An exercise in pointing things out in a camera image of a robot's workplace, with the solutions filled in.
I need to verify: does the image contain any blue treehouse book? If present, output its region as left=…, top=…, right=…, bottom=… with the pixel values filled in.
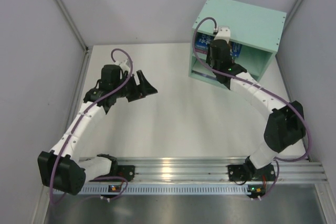
left=194, top=33, right=243, bottom=58

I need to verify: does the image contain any pale green booklet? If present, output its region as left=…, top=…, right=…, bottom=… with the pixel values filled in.
left=191, top=57, right=213, bottom=77

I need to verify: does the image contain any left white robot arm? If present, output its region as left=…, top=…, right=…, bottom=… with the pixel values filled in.
left=37, top=64, right=158, bottom=195

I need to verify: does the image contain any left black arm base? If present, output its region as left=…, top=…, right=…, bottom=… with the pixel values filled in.
left=90, top=165, right=135, bottom=182

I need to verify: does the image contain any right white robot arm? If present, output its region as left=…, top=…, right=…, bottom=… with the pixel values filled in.
left=206, top=39, right=306, bottom=169

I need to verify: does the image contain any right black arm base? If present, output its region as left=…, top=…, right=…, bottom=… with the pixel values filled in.
left=227, top=156, right=276, bottom=184

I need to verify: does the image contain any mint green wooden shelf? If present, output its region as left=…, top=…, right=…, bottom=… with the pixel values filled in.
left=192, top=0, right=287, bottom=81

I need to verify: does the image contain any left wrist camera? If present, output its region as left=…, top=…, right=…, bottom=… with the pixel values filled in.
left=114, top=60, right=131, bottom=72

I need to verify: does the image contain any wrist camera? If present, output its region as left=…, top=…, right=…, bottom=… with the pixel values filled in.
left=214, top=26, right=231, bottom=43
left=114, top=60, right=131, bottom=72

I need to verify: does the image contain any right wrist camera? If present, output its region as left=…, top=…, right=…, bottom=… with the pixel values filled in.
left=214, top=26, right=231, bottom=43

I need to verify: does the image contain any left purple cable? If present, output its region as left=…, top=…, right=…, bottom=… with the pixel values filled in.
left=49, top=48, right=134, bottom=206

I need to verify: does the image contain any perforated cable duct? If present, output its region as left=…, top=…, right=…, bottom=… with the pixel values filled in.
left=79, top=184, right=265, bottom=195

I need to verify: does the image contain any aluminium mounting rail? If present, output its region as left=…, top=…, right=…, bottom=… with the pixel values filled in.
left=118, top=157, right=328, bottom=184

